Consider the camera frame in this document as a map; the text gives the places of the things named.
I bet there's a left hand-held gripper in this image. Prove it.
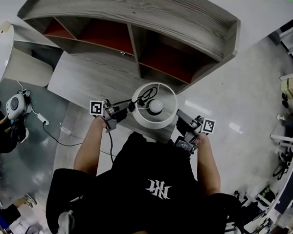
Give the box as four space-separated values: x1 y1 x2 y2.
88 98 136 135

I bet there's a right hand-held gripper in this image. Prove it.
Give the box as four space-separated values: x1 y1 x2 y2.
175 110 216 149

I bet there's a white table lamp with shade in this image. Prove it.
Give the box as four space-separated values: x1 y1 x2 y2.
126 81 180 131

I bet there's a person's right forearm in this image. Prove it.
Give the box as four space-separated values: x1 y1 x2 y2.
193 132 225 197

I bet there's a person's left forearm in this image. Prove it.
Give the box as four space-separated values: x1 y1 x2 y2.
73 115 114 178

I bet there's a grey wooden desk with shelves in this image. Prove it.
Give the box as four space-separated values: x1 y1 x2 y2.
10 0 243 148

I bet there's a wooden cubby shelf unit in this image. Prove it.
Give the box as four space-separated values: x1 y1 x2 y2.
13 0 243 98

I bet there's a white power adapter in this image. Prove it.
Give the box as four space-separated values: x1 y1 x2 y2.
36 112 51 126

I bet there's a white rounded device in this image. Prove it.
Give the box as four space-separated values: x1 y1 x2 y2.
5 88 33 123

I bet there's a cardboard box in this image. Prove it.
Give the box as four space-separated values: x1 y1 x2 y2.
280 76 293 101

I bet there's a white cloth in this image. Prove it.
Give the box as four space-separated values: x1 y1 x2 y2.
56 208 76 234

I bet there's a white office table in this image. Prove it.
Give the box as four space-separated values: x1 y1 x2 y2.
272 24 293 82

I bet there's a white round table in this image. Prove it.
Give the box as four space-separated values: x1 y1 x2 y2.
0 21 15 87

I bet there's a black recorder with screen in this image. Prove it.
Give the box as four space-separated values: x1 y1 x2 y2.
172 134 197 156

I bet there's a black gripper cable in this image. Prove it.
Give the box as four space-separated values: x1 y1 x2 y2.
98 128 119 165

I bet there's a black floor cable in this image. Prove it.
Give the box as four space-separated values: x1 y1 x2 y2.
41 123 85 148

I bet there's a white cable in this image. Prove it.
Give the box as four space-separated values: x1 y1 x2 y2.
14 79 43 115

